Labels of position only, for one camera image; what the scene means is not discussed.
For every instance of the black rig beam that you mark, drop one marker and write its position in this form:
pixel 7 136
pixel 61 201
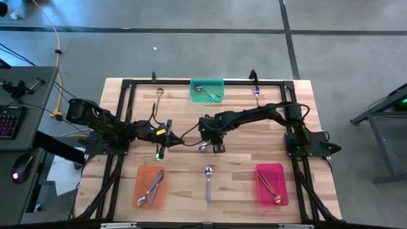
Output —
pixel 203 226

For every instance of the pink translucent plastic bin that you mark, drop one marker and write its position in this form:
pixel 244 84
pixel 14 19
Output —
pixel 276 178

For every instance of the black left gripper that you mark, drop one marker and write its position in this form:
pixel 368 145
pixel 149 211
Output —
pixel 152 133

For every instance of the green translucent plastic bin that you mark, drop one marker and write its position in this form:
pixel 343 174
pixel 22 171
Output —
pixel 206 82

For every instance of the silver metal bracket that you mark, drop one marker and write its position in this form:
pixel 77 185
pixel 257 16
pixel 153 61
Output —
pixel 117 226

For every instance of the dark grey desk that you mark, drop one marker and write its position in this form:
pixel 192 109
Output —
pixel 31 105

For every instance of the yellow tag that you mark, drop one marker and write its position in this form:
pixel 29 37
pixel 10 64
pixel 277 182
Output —
pixel 161 131

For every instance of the orange translucent plastic bin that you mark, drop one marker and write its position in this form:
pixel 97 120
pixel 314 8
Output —
pixel 140 178

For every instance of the black keyboard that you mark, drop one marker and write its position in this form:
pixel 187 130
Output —
pixel 11 122

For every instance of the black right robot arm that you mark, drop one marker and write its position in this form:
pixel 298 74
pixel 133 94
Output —
pixel 254 113

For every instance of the black computer mouse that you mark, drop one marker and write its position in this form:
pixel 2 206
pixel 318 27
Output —
pixel 22 168

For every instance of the black support bar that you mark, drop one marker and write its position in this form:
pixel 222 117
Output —
pixel 57 148

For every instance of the black clamp device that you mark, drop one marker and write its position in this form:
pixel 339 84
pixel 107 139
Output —
pixel 17 88

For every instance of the dark grey metal stand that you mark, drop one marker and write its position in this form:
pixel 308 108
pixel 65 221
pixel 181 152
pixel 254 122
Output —
pixel 378 106

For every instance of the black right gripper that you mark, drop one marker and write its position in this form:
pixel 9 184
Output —
pixel 211 128

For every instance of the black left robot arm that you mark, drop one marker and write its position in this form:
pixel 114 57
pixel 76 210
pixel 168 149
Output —
pixel 105 125

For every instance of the black table clamp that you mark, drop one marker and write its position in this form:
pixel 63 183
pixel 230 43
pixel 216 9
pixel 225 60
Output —
pixel 253 75
pixel 154 76

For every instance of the clear plastic bottle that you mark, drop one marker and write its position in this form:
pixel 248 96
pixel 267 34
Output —
pixel 13 15

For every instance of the black aluminium table frame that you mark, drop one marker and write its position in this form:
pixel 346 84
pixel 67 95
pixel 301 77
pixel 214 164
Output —
pixel 241 82

